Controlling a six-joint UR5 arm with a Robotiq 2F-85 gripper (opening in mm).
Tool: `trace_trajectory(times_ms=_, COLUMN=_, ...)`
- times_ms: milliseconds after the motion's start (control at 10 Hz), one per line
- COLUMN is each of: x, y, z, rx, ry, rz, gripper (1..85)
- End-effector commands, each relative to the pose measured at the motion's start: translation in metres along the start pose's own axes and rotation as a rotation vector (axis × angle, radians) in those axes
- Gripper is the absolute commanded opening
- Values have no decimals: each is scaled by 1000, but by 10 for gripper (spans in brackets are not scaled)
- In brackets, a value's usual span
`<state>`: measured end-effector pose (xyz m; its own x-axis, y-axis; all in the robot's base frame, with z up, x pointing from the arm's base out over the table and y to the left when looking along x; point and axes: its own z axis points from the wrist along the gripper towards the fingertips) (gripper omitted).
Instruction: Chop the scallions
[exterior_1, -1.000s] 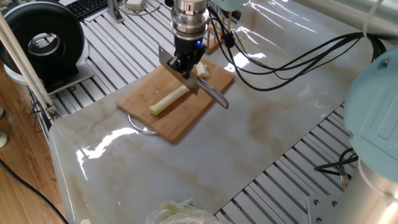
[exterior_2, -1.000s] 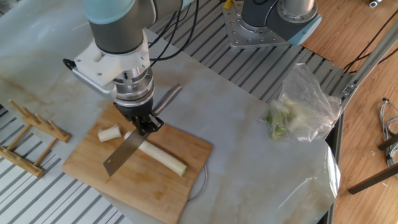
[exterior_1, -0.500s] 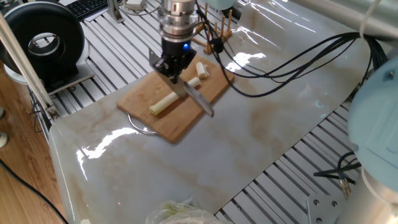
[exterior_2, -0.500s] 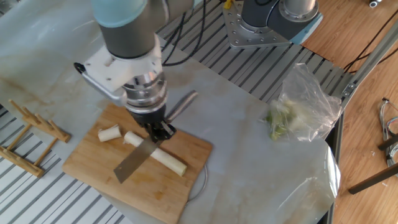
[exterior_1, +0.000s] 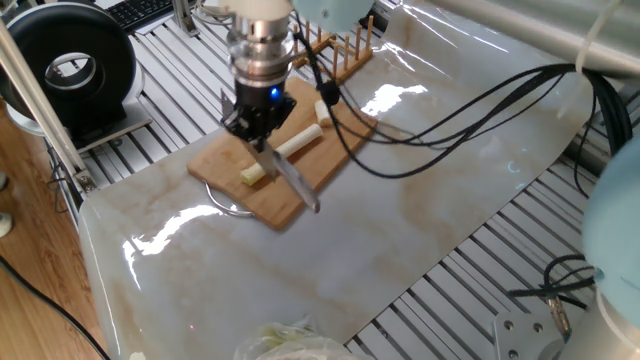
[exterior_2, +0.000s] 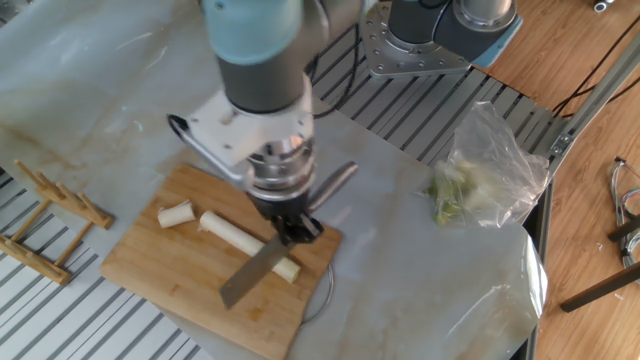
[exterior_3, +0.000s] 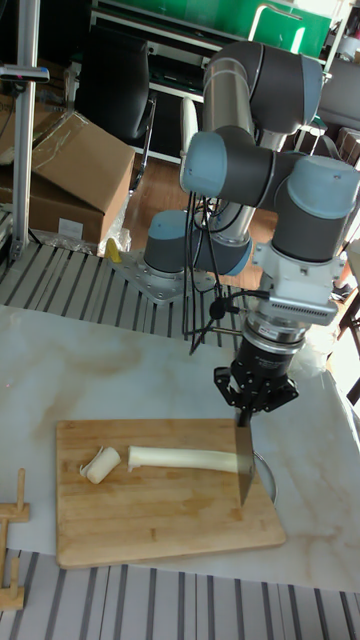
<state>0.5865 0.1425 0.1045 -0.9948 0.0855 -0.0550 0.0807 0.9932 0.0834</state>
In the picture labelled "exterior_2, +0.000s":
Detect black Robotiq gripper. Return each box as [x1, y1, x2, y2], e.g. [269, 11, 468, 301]
[248, 189, 325, 247]

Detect steel cleaver knife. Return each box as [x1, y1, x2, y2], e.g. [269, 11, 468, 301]
[219, 161, 359, 310]

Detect white scallion stalk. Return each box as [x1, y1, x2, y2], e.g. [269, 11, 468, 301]
[198, 209, 302, 285]

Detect short cut scallion piece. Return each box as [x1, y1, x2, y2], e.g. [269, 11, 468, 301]
[157, 199, 197, 230]

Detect bamboo cutting board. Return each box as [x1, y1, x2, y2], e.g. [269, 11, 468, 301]
[99, 163, 344, 360]

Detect silver robot mounting plate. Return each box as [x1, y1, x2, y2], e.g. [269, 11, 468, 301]
[359, 4, 489, 80]

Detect plastic bag of scallion scraps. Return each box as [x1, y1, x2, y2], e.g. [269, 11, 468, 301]
[424, 100, 551, 230]

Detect wooden peg rack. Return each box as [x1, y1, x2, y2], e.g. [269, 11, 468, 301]
[0, 158, 115, 287]

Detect dark wooden bar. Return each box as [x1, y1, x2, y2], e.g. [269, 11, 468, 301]
[607, 214, 640, 243]
[559, 261, 640, 314]

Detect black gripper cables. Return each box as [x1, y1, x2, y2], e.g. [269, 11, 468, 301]
[304, 24, 362, 121]

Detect black floor cables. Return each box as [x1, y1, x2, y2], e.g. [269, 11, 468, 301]
[551, 14, 640, 120]

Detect aluminium frame beam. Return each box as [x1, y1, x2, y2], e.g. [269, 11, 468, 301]
[546, 32, 640, 175]

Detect bundle of coloured wires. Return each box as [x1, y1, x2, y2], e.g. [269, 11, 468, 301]
[608, 156, 640, 271]

